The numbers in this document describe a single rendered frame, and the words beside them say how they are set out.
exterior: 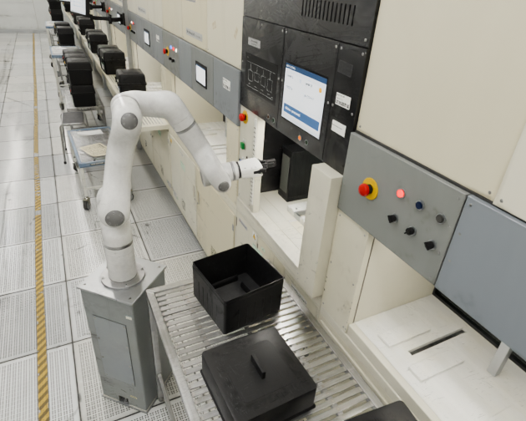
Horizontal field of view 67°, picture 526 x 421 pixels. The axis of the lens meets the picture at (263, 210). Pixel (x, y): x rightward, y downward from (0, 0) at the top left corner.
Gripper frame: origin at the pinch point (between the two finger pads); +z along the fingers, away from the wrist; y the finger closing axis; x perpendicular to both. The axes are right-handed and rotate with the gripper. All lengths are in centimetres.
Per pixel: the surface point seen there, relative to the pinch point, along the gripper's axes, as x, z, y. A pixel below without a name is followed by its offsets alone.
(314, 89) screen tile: 38.8, 9.5, 21.8
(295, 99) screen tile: 31.8, 7.2, 10.9
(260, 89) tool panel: 26.6, 2.6, -19.5
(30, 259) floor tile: -113, -154, -122
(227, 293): -42, -32, 29
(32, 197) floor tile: -118, -166, -223
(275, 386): -30, -29, 83
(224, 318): -32, -37, 50
